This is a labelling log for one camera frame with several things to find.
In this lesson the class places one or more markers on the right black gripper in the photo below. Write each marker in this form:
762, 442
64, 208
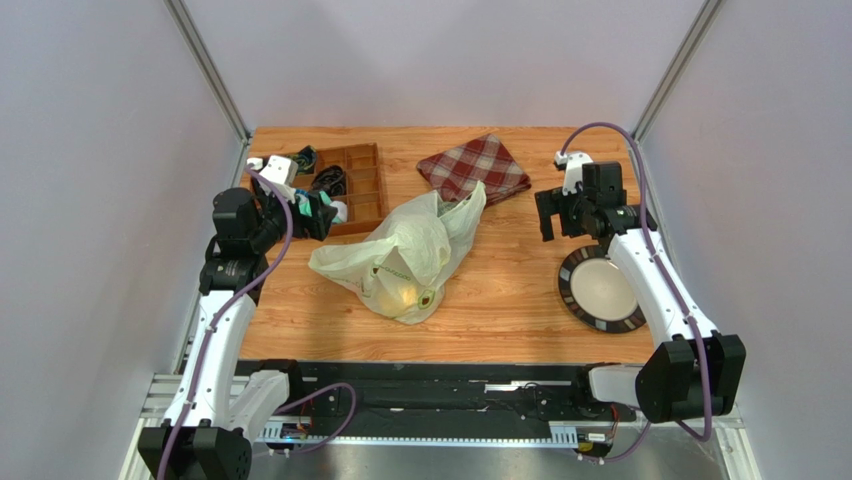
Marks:
555, 213

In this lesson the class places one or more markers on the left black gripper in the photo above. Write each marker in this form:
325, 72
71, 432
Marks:
315, 227

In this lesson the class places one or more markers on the dark rimmed ceramic plate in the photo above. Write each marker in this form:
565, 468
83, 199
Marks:
596, 292

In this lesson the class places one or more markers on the translucent avocado print plastic bag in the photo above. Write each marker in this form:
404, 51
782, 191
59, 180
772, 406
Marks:
422, 242

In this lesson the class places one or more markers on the small yellow fake fruit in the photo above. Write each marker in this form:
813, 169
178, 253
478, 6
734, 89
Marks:
404, 299

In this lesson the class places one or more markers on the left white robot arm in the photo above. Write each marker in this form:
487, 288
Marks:
207, 432

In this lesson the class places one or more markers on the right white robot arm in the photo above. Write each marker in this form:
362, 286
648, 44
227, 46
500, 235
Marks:
695, 370

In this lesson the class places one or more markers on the teal white sock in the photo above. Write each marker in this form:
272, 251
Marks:
341, 210

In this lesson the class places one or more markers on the black rolled sock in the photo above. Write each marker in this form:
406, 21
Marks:
331, 180

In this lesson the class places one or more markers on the dark patterned rolled sock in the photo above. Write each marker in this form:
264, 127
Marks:
306, 160

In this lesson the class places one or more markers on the wooden compartment tray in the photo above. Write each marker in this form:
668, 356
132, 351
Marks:
365, 190

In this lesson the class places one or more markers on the red plaid folded cloth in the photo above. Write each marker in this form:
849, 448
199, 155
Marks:
455, 172

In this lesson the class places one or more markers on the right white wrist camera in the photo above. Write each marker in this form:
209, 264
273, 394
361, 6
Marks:
571, 163

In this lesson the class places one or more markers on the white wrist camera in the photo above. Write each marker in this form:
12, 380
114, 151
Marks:
571, 163
279, 170

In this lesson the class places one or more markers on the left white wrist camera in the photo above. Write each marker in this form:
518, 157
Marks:
279, 170

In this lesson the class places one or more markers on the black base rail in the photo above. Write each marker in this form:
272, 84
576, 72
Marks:
462, 401

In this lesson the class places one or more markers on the left aluminium frame post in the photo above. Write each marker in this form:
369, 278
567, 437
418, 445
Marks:
186, 25

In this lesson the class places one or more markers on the aluminium frame post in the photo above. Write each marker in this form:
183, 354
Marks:
701, 24
186, 25

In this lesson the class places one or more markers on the right aluminium frame post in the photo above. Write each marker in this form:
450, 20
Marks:
701, 24

